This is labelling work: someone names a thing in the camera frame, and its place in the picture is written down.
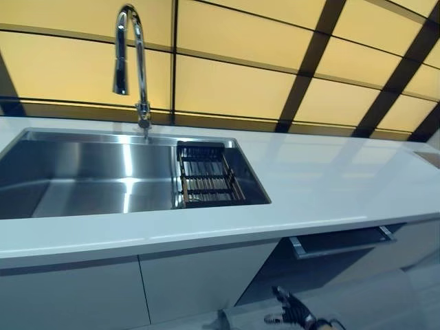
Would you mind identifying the black sink drain rack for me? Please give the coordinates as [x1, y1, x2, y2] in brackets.
[176, 140, 247, 209]

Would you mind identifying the stainless steel sink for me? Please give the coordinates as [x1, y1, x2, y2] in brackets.
[0, 127, 272, 221]

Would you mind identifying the chrome gooseneck faucet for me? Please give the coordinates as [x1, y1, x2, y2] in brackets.
[112, 3, 153, 142]

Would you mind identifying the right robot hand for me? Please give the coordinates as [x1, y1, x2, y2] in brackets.
[263, 285, 319, 330]

